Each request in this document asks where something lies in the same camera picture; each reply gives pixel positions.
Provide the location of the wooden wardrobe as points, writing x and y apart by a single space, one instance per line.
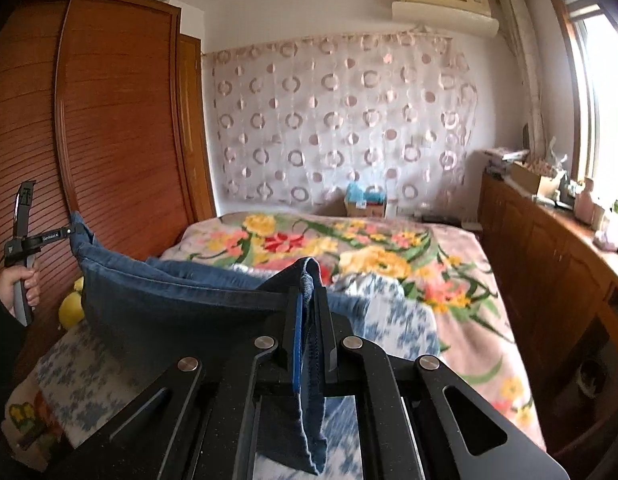
104 110

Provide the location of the wall air conditioner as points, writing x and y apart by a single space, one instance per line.
439 17

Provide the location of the person's left hand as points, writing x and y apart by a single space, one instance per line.
6 290

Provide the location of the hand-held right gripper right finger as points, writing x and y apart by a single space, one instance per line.
333 350

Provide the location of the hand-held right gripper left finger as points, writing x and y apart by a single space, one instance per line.
298 345

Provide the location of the colourful floral bed blanket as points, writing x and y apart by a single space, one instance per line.
389 245

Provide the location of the blue denim pants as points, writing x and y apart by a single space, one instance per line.
179 305

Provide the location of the open cardboard box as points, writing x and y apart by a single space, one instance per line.
536 180

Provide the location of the circle patterned sheer curtain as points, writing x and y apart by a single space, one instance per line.
339 120

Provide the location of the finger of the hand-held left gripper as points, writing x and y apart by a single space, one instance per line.
71 233

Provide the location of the white blue floral quilt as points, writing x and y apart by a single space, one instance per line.
389 320

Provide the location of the pink bottle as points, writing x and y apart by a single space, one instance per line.
585 205

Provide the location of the wooden framed window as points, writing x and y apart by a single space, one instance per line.
601 85

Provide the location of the stack of papers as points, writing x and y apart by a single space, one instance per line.
504 157

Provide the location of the wooden side cabinet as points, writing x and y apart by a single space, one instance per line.
539 260

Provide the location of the pale window curtain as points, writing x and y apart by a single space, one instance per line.
524 60

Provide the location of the yellow plush toy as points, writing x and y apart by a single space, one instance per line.
71 310

